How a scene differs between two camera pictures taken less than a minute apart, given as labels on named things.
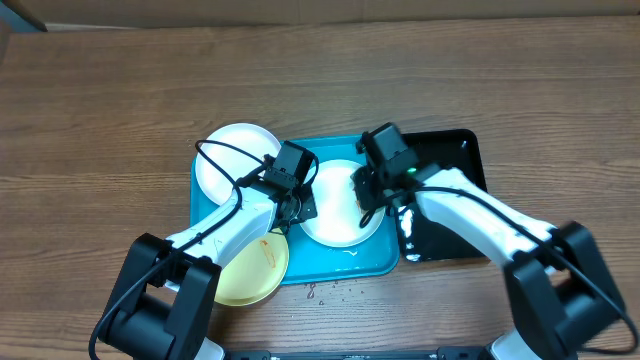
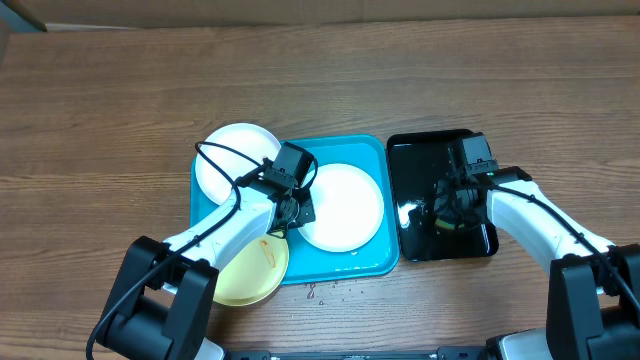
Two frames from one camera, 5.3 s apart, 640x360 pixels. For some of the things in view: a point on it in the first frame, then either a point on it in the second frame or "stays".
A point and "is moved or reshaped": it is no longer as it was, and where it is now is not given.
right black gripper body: [364, 192] to [447, 201]
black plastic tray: [420, 239] stays
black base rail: [442, 353] stays
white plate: [245, 138] stays
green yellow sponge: [356, 197] is moved or reshaped
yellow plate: [254, 270] stays
